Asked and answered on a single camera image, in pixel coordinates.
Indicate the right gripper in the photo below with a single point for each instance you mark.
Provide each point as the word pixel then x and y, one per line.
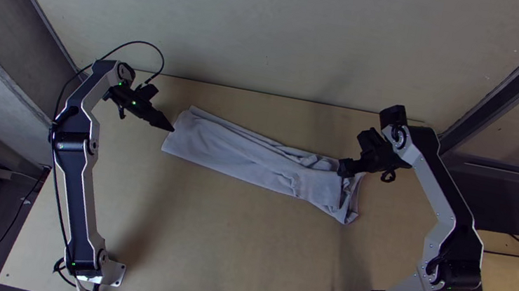
pixel 376 155

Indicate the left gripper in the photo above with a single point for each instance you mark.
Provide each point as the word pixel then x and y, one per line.
pixel 139 104

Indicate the grey t-shirt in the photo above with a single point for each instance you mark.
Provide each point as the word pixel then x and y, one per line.
pixel 246 159

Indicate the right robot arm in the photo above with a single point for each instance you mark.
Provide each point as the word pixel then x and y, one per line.
pixel 445 215

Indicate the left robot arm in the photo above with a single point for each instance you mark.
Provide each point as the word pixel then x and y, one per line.
pixel 73 171

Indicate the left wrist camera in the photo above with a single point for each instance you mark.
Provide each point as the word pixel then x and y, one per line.
pixel 148 92

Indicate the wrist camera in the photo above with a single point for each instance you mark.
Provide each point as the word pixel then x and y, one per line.
pixel 148 92
pixel 369 135

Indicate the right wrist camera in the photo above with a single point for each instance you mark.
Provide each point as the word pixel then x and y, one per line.
pixel 369 135

